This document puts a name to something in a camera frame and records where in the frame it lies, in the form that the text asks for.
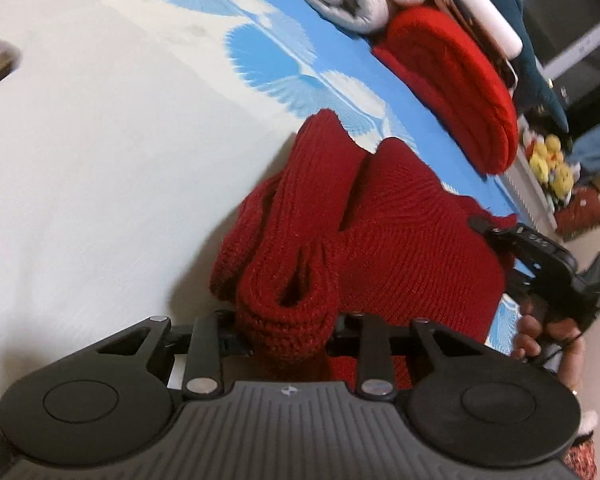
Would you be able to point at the blue white printed bed sheet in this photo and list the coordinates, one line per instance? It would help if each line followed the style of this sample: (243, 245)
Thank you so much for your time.
(105, 185)

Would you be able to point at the red patterned cushion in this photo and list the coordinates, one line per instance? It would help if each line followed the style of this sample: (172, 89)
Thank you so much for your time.
(582, 210)

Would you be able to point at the dark red knit sweater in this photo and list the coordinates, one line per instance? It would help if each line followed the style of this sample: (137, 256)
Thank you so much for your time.
(405, 250)

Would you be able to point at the white roll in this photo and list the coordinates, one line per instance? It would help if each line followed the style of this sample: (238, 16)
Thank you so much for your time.
(485, 5)

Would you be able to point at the person's right hand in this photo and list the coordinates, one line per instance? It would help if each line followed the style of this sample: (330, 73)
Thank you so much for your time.
(565, 360)

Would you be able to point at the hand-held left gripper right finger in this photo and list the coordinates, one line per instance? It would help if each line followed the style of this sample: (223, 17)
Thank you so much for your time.
(375, 357)

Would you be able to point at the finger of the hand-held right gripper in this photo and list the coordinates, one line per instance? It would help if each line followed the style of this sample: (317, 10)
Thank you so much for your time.
(495, 236)

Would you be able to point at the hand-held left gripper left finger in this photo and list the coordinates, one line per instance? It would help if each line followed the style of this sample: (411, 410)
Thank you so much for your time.
(205, 355)

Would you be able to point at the dark teal plush toy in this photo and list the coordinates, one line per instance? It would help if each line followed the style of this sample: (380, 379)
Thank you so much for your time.
(525, 60)

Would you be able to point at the folded bright red knit garment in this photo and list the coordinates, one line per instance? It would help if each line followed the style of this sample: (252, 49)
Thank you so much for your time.
(455, 85)

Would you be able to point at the yellow plush toys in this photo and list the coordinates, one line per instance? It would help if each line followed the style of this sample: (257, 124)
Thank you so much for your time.
(552, 165)

